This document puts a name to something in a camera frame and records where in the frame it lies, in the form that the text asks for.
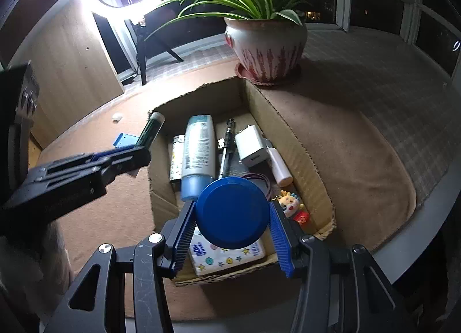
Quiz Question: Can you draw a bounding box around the small cartoon toy figure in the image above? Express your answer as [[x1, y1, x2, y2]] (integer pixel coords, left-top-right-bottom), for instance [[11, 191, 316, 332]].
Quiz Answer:
[[277, 191, 311, 227]]

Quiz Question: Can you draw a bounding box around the cardboard box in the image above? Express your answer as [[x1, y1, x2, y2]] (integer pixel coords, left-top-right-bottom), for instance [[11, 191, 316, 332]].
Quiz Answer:
[[146, 76, 338, 285]]

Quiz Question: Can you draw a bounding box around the white blue lotion bottle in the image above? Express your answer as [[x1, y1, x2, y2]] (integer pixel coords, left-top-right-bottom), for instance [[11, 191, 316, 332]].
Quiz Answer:
[[180, 114, 217, 201]]

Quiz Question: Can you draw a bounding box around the white red flower pot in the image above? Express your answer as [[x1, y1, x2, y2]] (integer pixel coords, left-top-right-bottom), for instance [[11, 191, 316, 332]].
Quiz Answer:
[[224, 16, 308, 82]]

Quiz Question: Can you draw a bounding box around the black gel pen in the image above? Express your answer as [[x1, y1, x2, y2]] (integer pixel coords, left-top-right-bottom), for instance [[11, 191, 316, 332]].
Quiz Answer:
[[218, 119, 237, 179]]

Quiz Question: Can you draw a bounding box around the small pink bottle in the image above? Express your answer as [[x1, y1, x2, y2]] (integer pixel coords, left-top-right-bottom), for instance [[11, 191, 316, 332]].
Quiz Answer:
[[267, 146, 293, 186]]

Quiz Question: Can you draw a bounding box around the large light wooden panel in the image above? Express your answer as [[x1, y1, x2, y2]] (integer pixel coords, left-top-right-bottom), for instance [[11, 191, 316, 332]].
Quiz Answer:
[[0, 0, 126, 151]]

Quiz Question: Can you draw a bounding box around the blue round tin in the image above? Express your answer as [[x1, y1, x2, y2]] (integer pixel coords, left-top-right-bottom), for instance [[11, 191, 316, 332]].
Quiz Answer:
[[195, 176, 270, 250]]

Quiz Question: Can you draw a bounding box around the blue plastic phone stand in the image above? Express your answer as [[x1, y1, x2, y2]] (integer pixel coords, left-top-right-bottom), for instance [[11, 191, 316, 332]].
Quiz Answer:
[[112, 132, 143, 150]]

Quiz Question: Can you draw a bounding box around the plaid grey cloth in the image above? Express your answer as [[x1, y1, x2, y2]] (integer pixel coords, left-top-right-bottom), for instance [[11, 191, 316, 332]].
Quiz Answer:
[[172, 28, 461, 208]]

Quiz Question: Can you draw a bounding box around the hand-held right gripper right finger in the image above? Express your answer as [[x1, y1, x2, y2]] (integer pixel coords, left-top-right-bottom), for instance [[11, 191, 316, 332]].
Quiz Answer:
[[268, 199, 418, 333]]

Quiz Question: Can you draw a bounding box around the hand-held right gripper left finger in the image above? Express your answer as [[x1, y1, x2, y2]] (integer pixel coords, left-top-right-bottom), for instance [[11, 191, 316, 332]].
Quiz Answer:
[[45, 201, 198, 333]]

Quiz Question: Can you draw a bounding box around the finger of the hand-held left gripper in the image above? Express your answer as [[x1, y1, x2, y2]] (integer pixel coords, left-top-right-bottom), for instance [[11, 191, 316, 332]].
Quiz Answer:
[[92, 151, 152, 185], [88, 146, 145, 162]]

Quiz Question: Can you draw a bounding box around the person's left forearm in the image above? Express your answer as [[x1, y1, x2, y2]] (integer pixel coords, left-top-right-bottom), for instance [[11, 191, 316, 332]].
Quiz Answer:
[[0, 222, 75, 305]]

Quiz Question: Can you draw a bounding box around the patterned lighter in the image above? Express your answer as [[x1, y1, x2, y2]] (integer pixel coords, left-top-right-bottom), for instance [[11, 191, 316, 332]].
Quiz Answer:
[[169, 135, 186, 183]]

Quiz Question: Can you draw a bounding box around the white charger plug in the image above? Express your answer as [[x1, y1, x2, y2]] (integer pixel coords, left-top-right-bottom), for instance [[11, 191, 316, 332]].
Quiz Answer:
[[234, 125, 273, 168]]

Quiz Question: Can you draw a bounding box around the patterned tissue pack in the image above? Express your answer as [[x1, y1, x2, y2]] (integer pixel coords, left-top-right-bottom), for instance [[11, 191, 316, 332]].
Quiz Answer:
[[189, 230, 267, 276]]

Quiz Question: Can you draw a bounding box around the brown rubber band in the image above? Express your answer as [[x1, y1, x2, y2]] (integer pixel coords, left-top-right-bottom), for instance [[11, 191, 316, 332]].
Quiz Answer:
[[243, 172, 276, 199]]

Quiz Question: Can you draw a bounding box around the green lip balm tube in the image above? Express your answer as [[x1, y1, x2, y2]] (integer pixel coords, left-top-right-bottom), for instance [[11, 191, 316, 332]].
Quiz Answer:
[[135, 111, 167, 150]]

